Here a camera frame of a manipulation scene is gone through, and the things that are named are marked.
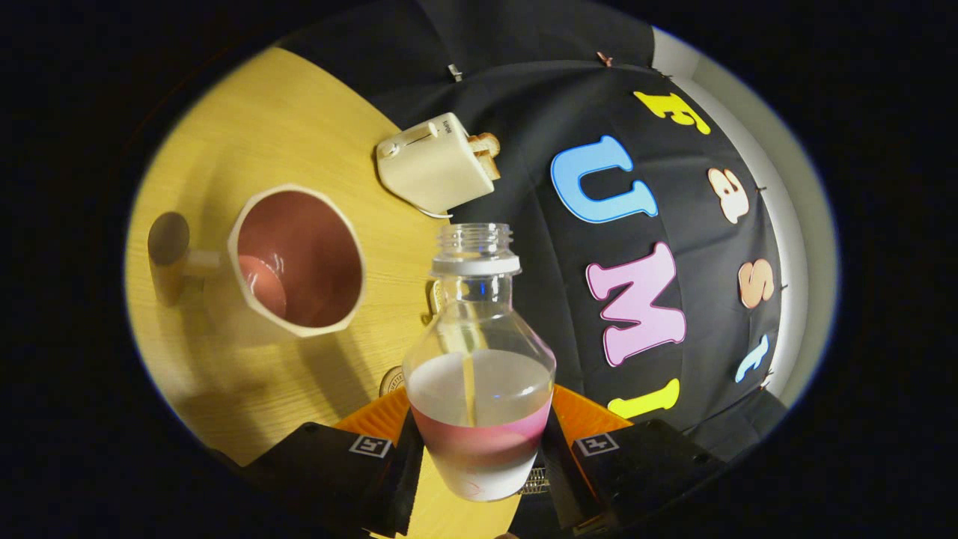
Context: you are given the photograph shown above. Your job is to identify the wooden table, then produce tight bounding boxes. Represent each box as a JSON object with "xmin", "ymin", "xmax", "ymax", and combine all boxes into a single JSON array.
[{"xmin": 126, "ymin": 46, "xmax": 525, "ymax": 539}]

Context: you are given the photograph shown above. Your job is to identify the clear juice bottle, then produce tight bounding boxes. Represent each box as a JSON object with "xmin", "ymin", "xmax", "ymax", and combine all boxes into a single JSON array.
[{"xmin": 402, "ymin": 222, "xmax": 558, "ymax": 502}]

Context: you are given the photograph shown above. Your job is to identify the white toaster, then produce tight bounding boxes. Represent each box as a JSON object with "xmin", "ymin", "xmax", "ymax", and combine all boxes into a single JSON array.
[{"xmin": 375, "ymin": 112, "xmax": 496, "ymax": 213}]

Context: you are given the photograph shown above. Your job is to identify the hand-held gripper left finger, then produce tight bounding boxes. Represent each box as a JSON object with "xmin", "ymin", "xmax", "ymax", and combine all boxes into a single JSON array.
[{"xmin": 239, "ymin": 386, "xmax": 425, "ymax": 538}]

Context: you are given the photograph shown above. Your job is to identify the beige cup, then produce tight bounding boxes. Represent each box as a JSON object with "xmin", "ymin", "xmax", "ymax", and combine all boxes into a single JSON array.
[{"xmin": 148, "ymin": 184, "xmax": 367, "ymax": 347}]

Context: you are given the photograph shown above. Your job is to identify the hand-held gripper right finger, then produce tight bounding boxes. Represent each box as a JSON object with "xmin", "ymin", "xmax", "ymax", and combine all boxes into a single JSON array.
[{"xmin": 540, "ymin": 384, "xmax": 723, "ymax": 534}]

